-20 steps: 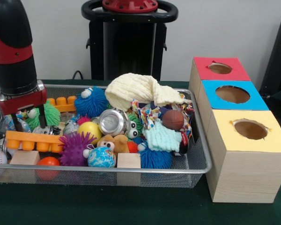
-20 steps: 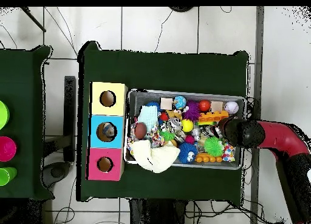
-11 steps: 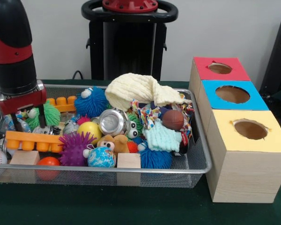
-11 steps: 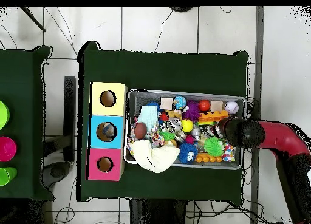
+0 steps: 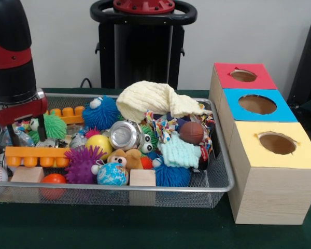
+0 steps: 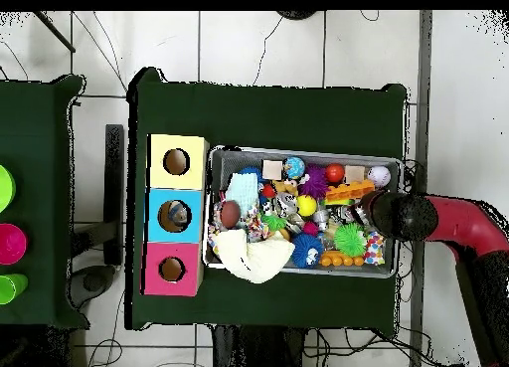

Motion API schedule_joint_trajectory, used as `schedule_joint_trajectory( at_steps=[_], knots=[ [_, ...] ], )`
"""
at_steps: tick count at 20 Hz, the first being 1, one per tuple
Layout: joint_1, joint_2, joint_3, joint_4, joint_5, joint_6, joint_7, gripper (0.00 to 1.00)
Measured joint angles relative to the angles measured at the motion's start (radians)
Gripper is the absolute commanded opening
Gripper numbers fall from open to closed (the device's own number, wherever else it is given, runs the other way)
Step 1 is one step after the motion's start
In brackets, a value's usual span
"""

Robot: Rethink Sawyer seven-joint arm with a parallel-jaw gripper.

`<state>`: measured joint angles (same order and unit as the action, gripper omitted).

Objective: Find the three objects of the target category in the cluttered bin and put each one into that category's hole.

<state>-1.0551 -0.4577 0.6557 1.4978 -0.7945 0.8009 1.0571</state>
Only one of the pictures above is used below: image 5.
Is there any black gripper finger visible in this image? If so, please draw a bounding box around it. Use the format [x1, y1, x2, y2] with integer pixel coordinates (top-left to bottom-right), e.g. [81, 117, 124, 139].
[6, 123, 20, 147]
[38, 113, 48, 142]

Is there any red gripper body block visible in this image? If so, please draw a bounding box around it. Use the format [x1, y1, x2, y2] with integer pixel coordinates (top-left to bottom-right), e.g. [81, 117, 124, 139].
[0, 88, 49, 128]

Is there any cream knitted cloth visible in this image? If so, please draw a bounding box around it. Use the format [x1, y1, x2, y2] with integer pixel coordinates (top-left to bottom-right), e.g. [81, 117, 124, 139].
[116, 80, 213, 122]

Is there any shallow silver mesh bin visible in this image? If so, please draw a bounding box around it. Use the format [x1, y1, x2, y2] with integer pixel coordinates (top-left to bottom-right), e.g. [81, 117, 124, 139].
[0, 92, 235, 210]

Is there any wooden box with three holes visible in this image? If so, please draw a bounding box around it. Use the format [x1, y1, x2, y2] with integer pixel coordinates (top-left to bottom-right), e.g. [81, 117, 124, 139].
[208, 63, 311, 225]

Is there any green spiky ball with eyes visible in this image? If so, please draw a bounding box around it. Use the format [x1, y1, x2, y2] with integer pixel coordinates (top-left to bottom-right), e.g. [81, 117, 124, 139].
[28, 113, 67, 143]

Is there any orange toy building brick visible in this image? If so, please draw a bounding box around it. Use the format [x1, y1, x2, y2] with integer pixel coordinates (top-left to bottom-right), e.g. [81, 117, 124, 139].
[5, 146, 70, 168]

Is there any red orange ball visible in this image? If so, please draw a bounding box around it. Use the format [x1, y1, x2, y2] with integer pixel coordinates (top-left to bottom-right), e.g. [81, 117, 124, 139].
[40, 173, 67, 201]

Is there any purple spiky ball with eyes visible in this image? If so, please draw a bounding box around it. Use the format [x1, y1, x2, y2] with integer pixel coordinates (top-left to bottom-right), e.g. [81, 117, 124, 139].
[64, 145, 107, 185]

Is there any smooth yellow ball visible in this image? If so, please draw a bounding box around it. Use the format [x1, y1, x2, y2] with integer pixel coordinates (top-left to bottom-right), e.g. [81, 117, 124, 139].
[85, 134, 114, 160]

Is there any blue spiky rubber ball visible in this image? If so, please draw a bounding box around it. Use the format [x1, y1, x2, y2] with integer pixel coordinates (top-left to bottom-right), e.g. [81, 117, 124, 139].
[82, 95, 120, 131]

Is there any blue white patterned ball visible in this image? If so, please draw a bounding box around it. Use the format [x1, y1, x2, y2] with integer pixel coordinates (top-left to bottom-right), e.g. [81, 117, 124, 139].
[96, 162, 130, 186]

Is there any dark green table cloth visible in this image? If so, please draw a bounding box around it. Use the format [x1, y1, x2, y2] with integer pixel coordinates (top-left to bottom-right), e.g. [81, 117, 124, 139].
[0, 87, 311, 249]

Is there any brown toy football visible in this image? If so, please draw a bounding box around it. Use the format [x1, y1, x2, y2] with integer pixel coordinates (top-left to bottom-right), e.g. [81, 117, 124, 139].
[179, 121, 204, 145]

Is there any black upright panel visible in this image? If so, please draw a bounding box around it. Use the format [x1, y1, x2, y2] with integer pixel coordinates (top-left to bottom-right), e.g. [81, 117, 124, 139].
[287, 17, 311, 104]

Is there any black looped cable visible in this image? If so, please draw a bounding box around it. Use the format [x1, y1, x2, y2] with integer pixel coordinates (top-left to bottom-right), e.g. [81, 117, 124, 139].
[79, 77, 93, 89]

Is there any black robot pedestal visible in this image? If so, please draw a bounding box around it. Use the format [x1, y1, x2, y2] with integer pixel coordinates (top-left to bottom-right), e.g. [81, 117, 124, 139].
[90, 0, 197, 90]

